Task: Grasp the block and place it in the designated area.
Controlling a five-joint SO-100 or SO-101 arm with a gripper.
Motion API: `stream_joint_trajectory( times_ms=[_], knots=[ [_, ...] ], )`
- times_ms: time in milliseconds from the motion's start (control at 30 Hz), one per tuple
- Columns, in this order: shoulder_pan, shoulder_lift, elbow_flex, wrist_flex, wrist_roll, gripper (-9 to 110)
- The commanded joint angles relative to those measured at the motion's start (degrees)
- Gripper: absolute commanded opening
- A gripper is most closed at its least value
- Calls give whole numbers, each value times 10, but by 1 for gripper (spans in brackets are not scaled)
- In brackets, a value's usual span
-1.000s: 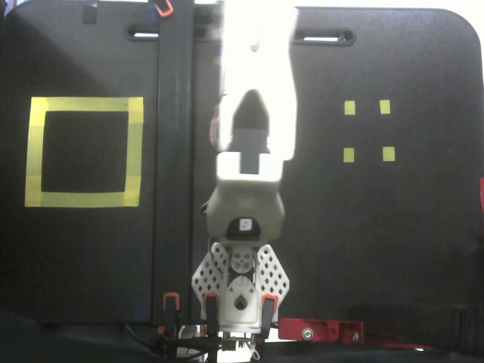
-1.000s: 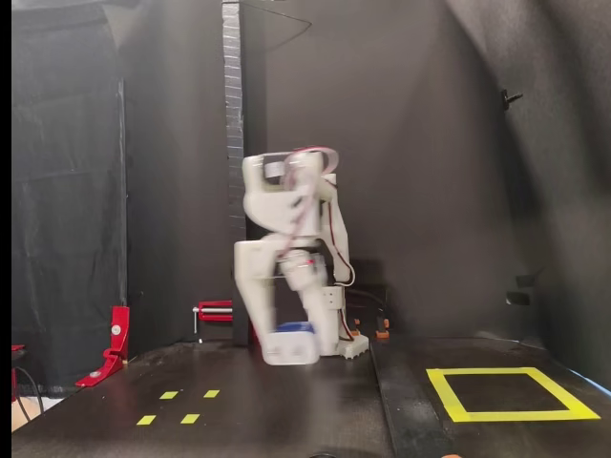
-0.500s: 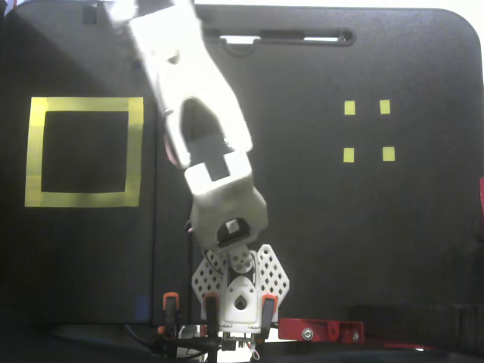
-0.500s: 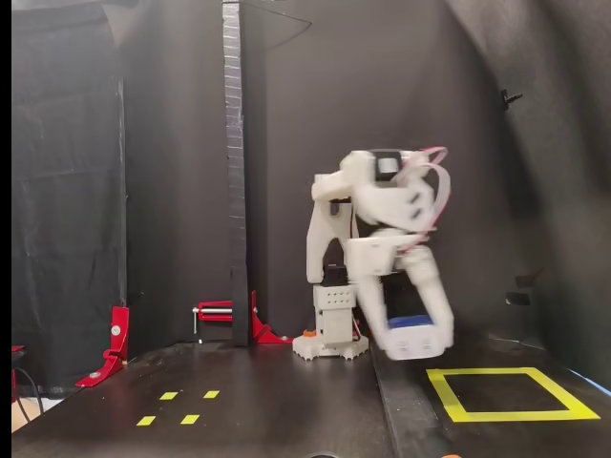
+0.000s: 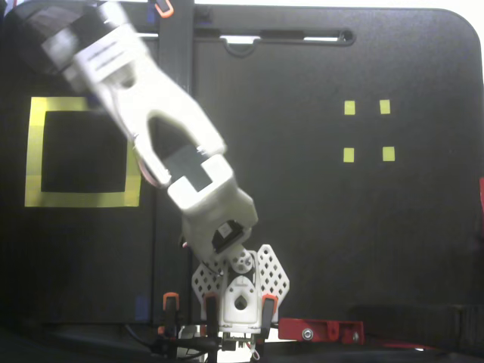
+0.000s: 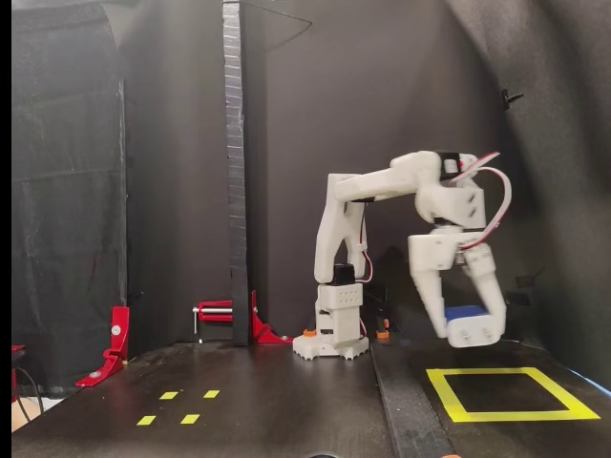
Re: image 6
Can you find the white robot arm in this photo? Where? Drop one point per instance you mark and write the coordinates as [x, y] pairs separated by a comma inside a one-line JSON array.
[[382, 181]]

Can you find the blue and white charger plug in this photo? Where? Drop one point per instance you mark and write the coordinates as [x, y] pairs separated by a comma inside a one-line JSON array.
[[470, 334]]

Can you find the black upright post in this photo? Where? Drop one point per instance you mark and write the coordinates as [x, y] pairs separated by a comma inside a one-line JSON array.
[[236, 119]]

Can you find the black tape piece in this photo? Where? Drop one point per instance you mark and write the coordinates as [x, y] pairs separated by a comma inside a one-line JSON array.
[[525, 280], [518, 298]]

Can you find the small yellow tape marker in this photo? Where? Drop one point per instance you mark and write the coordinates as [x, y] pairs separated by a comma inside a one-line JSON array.
[[168, 395], [190, 419], [146, 421], [211, 394]]

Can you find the red corner bracket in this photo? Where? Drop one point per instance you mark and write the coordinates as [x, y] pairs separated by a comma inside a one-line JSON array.
[[258, 329]]

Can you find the black fabric curtain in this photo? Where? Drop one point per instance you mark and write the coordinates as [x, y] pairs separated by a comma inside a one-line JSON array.
[[67, 191]]

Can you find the black flat bar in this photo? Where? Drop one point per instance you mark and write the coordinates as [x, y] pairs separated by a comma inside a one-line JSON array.
[[406, 410]]

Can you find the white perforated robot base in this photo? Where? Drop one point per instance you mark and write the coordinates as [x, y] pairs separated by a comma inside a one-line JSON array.
[[310, 350]]

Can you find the yellow tape square outline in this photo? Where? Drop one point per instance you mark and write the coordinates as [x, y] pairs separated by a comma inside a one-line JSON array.
[[525, 416]]

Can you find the red screw clamp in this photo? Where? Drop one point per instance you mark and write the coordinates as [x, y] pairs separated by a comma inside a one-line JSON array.
[[215, 305]]

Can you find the red metal part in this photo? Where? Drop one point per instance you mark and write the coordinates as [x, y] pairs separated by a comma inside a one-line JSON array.
[[16, 349]]

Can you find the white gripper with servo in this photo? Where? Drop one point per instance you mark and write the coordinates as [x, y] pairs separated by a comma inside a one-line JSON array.
[[431, 251]]

